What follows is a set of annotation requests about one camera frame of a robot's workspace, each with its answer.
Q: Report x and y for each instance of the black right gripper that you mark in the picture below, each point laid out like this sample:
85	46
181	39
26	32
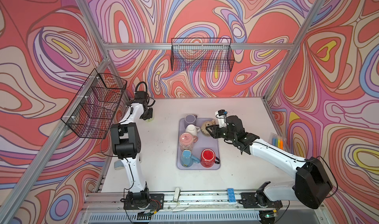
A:
214	129

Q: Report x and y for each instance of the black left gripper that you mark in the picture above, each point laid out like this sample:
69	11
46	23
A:
149	114

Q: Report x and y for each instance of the red mug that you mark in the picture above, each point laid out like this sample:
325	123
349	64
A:
208	158

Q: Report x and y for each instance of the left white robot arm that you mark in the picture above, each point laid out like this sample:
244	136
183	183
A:
126	146

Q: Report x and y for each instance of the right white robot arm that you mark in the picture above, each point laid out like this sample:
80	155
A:
310	183

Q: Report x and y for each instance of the white mug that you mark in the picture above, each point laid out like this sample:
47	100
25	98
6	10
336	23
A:
193	129

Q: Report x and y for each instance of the lavender mug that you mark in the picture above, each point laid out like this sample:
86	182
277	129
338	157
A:
190	119

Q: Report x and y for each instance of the pink cartoon mug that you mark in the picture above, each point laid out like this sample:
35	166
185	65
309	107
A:
187	141

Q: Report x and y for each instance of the blue floral mug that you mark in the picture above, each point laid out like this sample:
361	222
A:
187	159

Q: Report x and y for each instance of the lavender plastic tray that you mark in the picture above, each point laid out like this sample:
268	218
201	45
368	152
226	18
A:
204	142

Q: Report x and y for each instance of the box of coloured markers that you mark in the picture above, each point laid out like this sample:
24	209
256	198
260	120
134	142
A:
278	141

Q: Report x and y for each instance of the blue toy brick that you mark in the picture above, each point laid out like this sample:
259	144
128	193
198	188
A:
231	195

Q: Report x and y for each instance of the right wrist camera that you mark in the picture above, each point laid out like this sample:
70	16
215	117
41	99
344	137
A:
221	116

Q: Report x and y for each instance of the left black wire basket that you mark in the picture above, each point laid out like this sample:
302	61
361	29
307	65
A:
91	113

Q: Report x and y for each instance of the black wire basket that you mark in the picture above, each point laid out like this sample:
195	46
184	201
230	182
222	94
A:
91	113
202	54

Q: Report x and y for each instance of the white clip on rail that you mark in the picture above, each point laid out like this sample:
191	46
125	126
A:
176	194

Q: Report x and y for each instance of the back black wire basket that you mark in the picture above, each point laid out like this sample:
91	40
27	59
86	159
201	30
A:
202	54

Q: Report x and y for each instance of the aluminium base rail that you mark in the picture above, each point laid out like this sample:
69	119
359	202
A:
199	207

